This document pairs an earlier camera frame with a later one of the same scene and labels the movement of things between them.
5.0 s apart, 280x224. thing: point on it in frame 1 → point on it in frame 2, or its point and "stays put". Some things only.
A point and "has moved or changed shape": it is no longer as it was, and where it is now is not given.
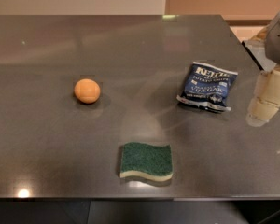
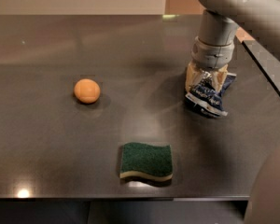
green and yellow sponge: (153, 161) stays put
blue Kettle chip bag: (208, 87) has moved or changed shape
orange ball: (87, 91) stays put
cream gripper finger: (271, 91) → (216, 58)
